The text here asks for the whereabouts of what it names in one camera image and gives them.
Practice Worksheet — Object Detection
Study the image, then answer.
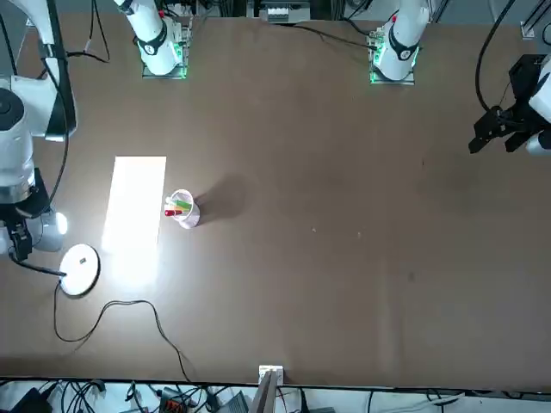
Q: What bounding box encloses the black power adapter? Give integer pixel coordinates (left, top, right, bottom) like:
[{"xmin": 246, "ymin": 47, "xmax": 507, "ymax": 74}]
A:
[{"xmin": 5, "ymin": 386, "xmax": 53, "ymax": 413}]

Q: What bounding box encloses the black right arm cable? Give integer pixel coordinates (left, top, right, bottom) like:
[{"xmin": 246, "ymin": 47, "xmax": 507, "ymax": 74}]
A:
[{"xmin": 41, "ymin": 54, "xmax": 72, "ymax": 216}]

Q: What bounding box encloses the black lamp power cable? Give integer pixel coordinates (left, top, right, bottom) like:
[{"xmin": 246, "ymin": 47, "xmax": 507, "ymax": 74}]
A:
[{"xmin": 53, "ymin": 274, "xmax": 193, "ymax": 385}]

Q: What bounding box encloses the white gooseneck desk lamp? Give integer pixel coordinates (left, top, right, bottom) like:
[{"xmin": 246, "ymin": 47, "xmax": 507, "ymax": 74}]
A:
[{"xmin": 8, "ymin": 209, "xmax": 102, "ymax": 299}]

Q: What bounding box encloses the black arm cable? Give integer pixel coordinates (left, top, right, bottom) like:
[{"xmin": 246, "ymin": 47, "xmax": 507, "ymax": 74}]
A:
[
  {"xmin": 474, "ymin": 0, "xmax": 518, "ymax": 114},
  {"xmin": 41, "ymin": 54, "xmax": 72, "ymax": 216}
]

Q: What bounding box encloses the grey power strip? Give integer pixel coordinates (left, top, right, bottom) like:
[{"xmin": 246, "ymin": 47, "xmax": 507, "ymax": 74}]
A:
[{"xmin": 259, "ymin": 0, "xmax": 312, "ymax": 23}]

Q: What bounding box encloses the white pen cup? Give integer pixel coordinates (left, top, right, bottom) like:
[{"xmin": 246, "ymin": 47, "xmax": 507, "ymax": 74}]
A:
[{"xmin": 165, "ymin": 188, "xmax": 201, "ymax": 231}]

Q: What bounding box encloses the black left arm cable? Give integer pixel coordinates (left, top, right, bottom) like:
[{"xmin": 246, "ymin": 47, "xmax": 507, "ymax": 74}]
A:
[{"xmin": 474, "ymin": 0, "xmax": 518, "ymax": 114}]

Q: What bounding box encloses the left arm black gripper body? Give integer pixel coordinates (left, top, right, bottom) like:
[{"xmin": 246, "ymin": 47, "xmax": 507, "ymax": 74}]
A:
[{"xmin": 498, "ymin": 53, "xmax": 548, "ymax": 131}]

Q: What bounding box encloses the orange black connector block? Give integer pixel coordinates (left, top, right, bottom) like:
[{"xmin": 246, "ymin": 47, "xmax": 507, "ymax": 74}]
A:
[{"xmin": 160, "ymin": 388, "xmax": 187, "ymax": 412}]

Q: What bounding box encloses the aluminium frame post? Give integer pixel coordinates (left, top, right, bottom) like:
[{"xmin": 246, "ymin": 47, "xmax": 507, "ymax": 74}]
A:
[
  {"xmin": 520, "ymin": 0, "xmax": 551, "ymax": 40},
  {"xmin": 251, "ymin": 364, "xmax": 286, "ymax": 413}
]

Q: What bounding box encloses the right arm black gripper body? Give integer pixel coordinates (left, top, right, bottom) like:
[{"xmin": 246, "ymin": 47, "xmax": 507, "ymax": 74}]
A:
[{"xmin": 0, "ymin": 168, "xmax": 51, "ymax": 234}]

